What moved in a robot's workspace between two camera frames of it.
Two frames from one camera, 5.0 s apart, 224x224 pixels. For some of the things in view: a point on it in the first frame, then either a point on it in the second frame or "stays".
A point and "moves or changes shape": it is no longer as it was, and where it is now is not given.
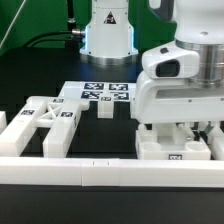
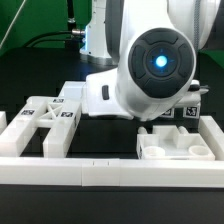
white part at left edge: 3,121 stays
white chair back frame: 60,115 stays
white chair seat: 150,146 moves or changes shape
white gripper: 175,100 → 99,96
